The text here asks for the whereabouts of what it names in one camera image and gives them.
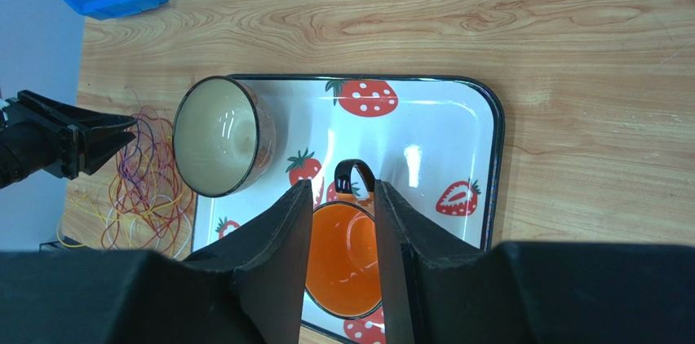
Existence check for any red cable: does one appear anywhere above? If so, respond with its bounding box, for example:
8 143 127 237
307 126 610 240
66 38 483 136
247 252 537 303
100 107 194 252

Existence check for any white strawberry tray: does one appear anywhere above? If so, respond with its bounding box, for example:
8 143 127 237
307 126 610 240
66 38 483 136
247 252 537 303
193 75 505 343

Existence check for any grey ceramic bowl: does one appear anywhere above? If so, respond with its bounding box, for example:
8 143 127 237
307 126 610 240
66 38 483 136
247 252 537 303
172 76 277 197

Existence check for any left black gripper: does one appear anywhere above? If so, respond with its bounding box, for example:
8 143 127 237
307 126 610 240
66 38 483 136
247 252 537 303
1 90 137 188

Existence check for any orange cable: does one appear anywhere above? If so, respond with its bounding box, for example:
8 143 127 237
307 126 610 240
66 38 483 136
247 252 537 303
108 109 191 241

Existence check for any orange translucent mug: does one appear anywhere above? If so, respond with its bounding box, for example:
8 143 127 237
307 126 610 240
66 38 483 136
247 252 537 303
305 159 382 320

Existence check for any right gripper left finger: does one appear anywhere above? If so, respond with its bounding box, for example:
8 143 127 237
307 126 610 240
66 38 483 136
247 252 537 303
1 181 312 343

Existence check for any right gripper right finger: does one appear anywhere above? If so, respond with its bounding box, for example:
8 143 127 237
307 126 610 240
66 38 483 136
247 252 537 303
374 181 694 343

